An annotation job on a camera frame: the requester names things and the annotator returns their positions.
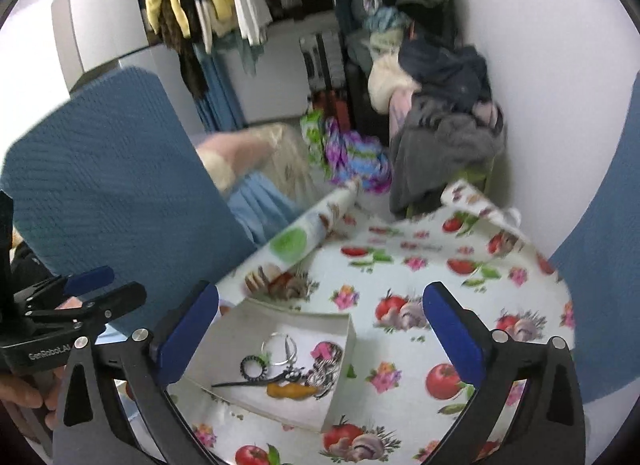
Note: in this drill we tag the black striped trolley bag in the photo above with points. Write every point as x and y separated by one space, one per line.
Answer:
322 75

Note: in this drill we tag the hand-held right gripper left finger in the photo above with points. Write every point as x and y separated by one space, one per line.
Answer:
190 335

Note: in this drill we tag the white cabinet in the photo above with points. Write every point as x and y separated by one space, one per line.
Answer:
100 20

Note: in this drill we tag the person's left hand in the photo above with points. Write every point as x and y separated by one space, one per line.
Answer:
25 390

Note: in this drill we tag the green round hair clip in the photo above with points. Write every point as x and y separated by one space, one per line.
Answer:
263 358

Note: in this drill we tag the grey fleece garment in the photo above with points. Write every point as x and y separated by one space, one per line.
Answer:
440 145

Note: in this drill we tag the vegetable print tablecloth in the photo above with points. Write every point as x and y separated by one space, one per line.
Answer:
400 265

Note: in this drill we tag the white cardboard box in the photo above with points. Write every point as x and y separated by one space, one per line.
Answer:
240 325

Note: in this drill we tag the dark navy garment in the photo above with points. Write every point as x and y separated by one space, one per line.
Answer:
445 70

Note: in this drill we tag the black metal hair pin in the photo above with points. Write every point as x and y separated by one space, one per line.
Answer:
240 383

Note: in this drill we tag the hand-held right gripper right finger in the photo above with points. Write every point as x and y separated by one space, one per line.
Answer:
450 335

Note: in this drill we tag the light blue hanging cloth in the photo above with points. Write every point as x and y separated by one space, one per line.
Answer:
217 90

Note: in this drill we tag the black white striped hair clip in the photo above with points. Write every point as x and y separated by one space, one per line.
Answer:
325 375

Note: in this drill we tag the pale pink pillow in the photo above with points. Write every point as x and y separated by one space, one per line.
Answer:
225 155

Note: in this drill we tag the pink hair clip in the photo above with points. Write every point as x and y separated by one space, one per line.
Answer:
322 350

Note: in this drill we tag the beige lace cloth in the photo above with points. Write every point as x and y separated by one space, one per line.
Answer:
290 165

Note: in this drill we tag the pale pink garment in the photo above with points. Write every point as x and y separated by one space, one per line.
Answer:
400 112

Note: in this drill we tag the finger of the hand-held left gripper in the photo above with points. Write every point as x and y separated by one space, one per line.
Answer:
92 277
120 297

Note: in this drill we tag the cream padded garment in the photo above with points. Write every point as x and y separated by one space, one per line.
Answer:
387 80

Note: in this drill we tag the black suitcase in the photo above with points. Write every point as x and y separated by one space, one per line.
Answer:
365 100

